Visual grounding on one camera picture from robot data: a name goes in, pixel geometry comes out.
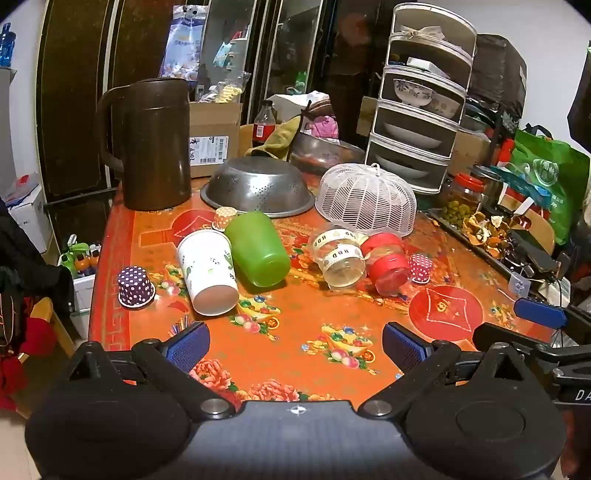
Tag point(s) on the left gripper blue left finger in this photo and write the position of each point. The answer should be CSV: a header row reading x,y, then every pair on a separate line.
x,y
166,366

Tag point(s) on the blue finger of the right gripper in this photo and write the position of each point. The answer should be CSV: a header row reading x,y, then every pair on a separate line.
x,y
540,313

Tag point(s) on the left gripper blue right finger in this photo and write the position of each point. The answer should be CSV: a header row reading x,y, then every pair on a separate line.
x,y
425,365

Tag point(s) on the clear cup with HBD ribbon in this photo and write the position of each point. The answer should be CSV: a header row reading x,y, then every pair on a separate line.
x,y
337,252

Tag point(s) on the clear cup with red ribbon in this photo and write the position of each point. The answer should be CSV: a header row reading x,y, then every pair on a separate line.
x,y
387,264

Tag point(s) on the white paper cup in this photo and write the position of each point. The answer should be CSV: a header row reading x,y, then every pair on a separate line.
x,y
208,272

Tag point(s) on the green plastic cup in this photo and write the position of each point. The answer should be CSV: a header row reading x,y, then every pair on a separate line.
x,y
257,249

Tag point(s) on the purple dotted cupcake liner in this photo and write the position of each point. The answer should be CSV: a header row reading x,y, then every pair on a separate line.
x,y
135,290

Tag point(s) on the red dotted cupcake liner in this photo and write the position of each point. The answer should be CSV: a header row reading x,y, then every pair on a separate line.
x,y
421,267

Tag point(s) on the tray of dried peels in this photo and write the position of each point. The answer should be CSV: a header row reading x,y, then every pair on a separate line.
x,y
507,247

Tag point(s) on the red patterned tablecloth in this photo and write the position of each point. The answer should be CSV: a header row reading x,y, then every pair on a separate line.
x,y
299,340

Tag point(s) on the green shopping bag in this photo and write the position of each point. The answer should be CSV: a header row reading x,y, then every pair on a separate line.
x,y
557,168

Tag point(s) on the glass jar red lid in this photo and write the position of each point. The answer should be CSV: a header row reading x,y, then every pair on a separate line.
x,y
461,198

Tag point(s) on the orange cupcake liner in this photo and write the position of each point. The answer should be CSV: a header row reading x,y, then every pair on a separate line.
x,y
222,217

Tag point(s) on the white mesh food cover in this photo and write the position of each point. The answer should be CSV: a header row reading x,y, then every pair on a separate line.
x,y
367,199

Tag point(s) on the brown plastic pitcher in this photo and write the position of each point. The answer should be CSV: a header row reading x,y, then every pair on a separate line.
x,y
155,168

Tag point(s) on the steel colander bowl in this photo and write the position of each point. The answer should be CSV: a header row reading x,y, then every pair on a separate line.
x,y
258,183

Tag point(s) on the white box on floor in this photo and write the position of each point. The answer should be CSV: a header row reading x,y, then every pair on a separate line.
x,y
25,202

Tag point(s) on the steel basin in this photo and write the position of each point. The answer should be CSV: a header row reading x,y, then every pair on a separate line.
x,y
316,155

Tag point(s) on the cardboard box with label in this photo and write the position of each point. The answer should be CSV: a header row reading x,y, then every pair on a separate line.
x,y
213,136

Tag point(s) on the cola bottle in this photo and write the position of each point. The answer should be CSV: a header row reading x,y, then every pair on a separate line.
x,y
264,124

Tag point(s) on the white tiered dish rack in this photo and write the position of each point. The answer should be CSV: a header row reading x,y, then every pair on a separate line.
x,y
423,93

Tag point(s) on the blue snack bag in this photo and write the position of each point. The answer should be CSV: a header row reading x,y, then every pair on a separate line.
x,y
181,57

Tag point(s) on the dark wooden cabinet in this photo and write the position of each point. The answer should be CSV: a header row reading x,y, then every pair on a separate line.
x,y
89,47

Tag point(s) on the blue water bottle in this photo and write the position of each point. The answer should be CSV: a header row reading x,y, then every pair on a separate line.
x,y
7,44

